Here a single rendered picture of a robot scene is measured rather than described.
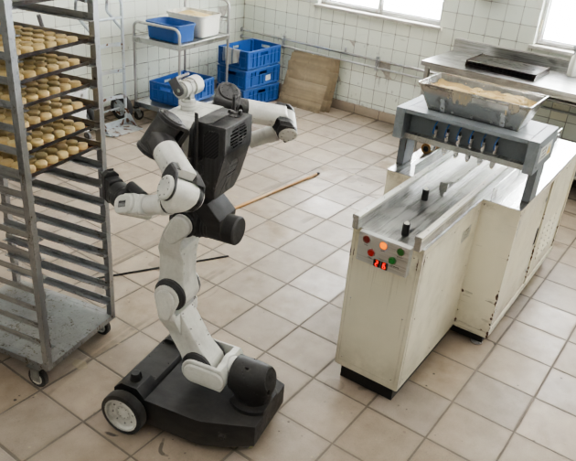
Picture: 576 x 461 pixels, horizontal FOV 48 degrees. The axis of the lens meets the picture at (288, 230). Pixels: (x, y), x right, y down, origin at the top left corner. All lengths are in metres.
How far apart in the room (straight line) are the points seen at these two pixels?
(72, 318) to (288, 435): 1.22
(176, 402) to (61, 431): 0.51
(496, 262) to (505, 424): 0.78
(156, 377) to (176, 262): 0.58
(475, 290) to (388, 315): 0.73
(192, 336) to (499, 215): 1.58
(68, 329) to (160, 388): 0.64
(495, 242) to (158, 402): 1.77
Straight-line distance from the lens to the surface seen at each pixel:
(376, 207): 2.89
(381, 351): 3.05
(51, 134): 2.87
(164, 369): 2.97
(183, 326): 2.76
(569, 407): 3.51
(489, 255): 3.41
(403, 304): 2.86
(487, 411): 3.32
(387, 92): 6.99
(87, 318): 3.39
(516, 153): 3.29
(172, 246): 2.54
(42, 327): 3.00
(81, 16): 2.86
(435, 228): 2.78
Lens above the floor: 2.10
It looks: 28 degrees down
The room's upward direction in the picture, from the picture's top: 5 degrees clockwise
